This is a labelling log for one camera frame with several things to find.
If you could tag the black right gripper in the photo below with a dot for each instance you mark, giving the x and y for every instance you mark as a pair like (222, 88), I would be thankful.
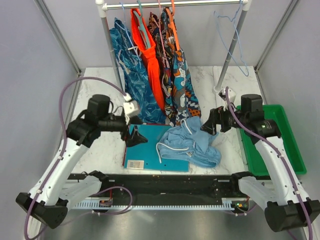
(217, 116)

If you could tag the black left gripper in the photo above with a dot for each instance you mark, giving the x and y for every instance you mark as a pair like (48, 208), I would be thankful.
(136, 137)

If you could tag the light blue shorts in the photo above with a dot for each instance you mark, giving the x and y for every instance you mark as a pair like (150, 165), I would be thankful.
(187, 142)

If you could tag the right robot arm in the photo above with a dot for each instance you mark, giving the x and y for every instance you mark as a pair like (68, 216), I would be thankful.
(288, 206)

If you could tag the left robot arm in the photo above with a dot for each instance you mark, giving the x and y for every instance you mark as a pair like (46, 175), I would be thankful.
(47, 201)

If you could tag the colourful cartoon print shorts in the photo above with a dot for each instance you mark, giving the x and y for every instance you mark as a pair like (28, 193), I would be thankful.
(185, 101)

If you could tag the blue patterned shorts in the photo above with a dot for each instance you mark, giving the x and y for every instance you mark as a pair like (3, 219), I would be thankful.
(136, 82)

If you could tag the orange shorts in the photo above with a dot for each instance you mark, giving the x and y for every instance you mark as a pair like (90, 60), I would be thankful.
(149, 60)

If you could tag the blue plastic hanger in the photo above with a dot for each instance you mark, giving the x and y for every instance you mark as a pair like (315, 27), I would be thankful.
(132, 46)

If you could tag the dark comic print shorts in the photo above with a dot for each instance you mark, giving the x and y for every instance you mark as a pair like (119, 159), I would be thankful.
(165, 64)

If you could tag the orange plastic hanger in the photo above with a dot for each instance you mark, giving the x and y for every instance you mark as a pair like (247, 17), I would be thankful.
(172, 24)

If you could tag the teal plastic hanger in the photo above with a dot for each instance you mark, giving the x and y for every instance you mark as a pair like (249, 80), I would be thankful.
(138, 18)

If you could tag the pink plastic hanger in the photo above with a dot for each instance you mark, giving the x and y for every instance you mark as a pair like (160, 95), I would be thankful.
(160, 30)

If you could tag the teal folder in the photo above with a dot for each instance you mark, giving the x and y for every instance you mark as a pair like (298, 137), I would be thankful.
(144, 156)

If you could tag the green plastic bin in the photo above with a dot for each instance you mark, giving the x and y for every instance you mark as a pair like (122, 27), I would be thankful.
(255, 162)

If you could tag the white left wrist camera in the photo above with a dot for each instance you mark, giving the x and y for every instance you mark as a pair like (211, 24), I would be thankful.
(131, 106)

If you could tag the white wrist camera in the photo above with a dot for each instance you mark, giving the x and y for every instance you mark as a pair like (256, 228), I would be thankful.
(227, 93)
(131, 106)

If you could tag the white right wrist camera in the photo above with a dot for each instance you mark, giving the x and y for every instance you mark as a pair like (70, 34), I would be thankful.
(227, 93)

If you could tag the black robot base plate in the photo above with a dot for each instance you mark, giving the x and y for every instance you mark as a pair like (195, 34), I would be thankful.
(164, 189)

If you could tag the light blue cable duct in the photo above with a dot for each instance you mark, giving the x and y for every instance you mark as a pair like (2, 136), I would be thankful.
(92, 203)

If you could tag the light blue wire hanger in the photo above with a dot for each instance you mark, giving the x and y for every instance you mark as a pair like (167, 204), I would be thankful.
(237, 22)

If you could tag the right aluminium frame post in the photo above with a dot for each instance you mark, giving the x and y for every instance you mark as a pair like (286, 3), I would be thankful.
(276, 33)

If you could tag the aluminium frame post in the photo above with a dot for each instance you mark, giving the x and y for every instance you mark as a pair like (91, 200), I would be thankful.
(276, 33)
(45, 11)

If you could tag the left aluminium frame post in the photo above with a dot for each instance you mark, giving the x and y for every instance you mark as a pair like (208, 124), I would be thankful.
(45, 11)

